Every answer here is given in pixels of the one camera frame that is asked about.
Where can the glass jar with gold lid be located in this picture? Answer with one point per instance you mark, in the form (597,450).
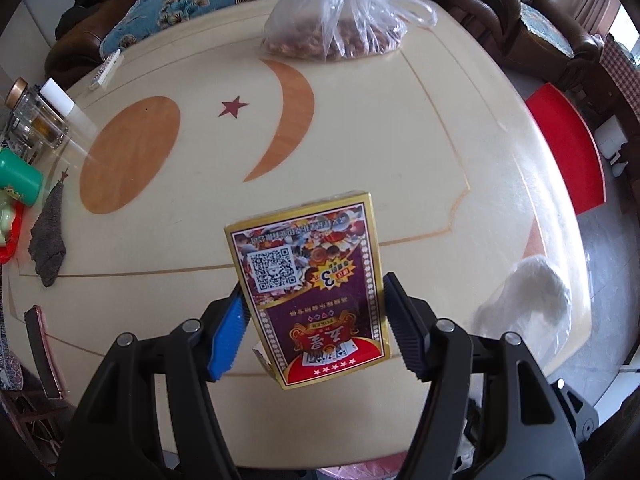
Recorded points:
(35,120)

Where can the small white patterned box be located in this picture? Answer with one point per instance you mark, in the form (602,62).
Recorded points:
(106,70)

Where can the phone with pink case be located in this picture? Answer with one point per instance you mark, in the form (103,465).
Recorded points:
(42,355)

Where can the checkered cloth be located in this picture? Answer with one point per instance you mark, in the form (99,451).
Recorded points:
(620,70)

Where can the clear bottle with white cap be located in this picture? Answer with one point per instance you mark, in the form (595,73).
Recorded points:
(57,95)

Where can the crumpled white plastic bag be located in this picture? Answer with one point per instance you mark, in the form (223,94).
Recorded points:
(530,295)

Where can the grey cloth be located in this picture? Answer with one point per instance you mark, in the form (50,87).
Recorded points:
(47,245)

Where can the red stool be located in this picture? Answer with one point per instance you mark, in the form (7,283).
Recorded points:
(565,150)

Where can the clear plastic bag of nuts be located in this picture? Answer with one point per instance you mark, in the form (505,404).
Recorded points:
(325,35)

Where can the green plastic cup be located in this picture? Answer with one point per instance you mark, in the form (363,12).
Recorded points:
(20,180)

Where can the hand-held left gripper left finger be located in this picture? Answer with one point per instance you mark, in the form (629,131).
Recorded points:
(227,335)

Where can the purple playing card box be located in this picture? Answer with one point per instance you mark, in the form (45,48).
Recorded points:
(310,280)

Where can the red plastic object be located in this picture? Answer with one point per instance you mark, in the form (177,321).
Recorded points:
(12,250)

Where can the beige round table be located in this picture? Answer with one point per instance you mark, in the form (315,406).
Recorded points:
(400,135)

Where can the white power adapter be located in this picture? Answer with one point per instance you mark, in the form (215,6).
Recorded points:
(612,142)

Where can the brown leather sofa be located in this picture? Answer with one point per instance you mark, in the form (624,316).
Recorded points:
(75,45)
(480,5)

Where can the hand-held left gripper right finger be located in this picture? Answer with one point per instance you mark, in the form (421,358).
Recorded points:
(400,330)

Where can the blue patterned cushion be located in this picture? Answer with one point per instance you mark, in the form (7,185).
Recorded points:
(200,5)
(545,30)

